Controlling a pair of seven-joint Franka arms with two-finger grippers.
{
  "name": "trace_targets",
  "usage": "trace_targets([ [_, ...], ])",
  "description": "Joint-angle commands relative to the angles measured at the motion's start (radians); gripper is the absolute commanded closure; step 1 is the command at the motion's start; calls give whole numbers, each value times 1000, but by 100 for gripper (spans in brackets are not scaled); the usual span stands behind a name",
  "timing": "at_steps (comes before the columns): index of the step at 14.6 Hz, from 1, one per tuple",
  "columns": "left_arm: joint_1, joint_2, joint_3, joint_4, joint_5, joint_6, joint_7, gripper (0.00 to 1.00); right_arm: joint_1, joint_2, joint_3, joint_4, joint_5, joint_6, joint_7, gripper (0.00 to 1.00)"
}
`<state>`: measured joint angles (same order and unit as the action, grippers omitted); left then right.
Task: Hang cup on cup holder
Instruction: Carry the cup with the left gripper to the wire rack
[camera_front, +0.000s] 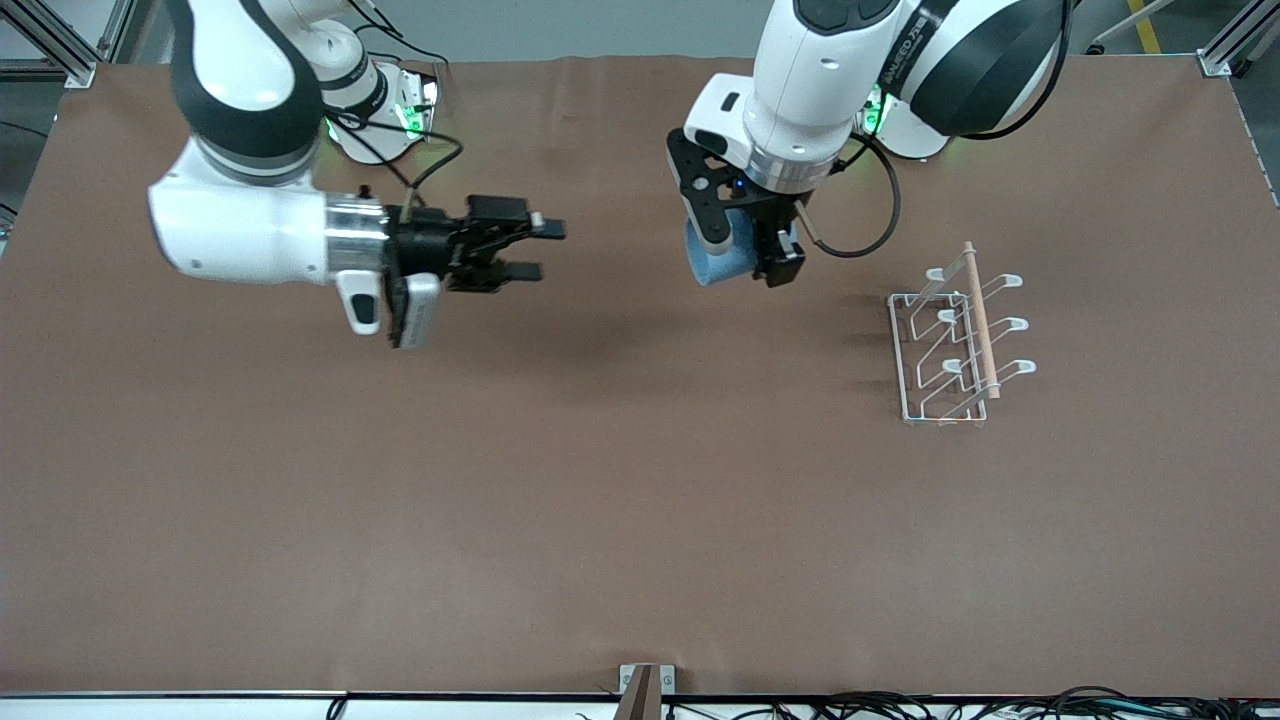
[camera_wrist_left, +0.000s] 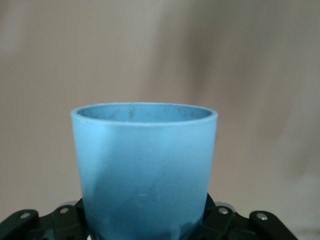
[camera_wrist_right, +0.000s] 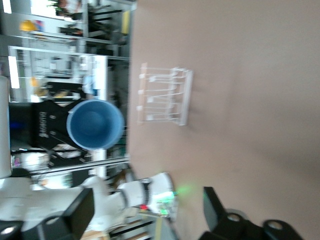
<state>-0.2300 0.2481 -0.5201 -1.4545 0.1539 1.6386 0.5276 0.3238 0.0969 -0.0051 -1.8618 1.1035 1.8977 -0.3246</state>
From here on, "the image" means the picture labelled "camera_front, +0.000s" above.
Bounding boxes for blue plastic cup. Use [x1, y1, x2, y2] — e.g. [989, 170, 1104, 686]
[684, 210, 796, 289]

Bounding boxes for brown table cover mat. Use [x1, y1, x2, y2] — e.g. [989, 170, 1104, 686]
[0, 52, 1280, 698]

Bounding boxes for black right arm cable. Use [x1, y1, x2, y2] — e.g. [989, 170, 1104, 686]
[330, 105, 466, 216]

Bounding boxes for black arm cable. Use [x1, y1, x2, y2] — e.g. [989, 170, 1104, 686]
[330, 105, 466, 216]
[800, 135, 901, 259]

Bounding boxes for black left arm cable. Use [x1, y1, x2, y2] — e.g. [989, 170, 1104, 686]
[800, 135, 901, 259]

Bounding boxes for black right base cable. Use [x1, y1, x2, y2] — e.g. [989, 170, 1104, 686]
[350, 0, 451, 91]

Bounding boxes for white wire cup holder rack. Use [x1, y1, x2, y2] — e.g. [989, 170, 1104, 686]
[888, 241, 1038, 428]

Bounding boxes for aluminium frame post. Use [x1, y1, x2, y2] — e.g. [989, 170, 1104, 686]
[1198, 0, 1280, 79]
[0, 0, 136, 86]

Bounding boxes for metal bracket with brown post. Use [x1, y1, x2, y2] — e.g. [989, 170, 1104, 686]
[617, 663, 677, 720]

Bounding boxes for black cable bundle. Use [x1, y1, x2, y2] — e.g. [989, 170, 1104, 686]
[575, 686, 1280, 720]

